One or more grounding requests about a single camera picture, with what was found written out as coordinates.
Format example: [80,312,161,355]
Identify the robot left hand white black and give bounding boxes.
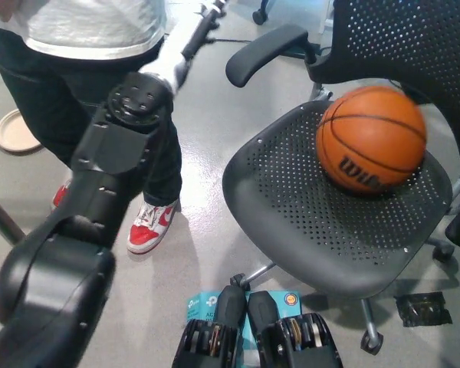
[140,0,231,96]

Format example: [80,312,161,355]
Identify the orange Wilson basketball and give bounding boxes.
[315,85,429,199]

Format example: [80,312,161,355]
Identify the person in black trousers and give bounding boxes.
[0,0,183,255]

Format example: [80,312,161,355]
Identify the office chair leg with caster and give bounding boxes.
[251,0,272,26]

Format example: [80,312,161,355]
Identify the person's left red white sneaker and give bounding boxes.
[126,198,180,255]

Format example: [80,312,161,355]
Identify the person's red white sneaker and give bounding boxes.
[126,198,180,255]
[51,179,72,212]

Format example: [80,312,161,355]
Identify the person's right red white sneaker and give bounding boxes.
[51,179,72,212]

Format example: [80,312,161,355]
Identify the black perforated office chair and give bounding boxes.
[222,0,460,356]

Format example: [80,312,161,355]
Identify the beige paper plate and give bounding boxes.
[0,108,45,156]

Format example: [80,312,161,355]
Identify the white desk leg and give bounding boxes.
[320,0,335,35]

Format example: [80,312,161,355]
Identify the black metal pole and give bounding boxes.
[0,187,26,246]

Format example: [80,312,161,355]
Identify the teal tp-link box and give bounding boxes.
[186,290,303,368]

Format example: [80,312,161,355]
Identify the black plastic wrapper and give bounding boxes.
[394,291,453,328]

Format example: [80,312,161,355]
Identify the black cable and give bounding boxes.
[211,35,255,44]

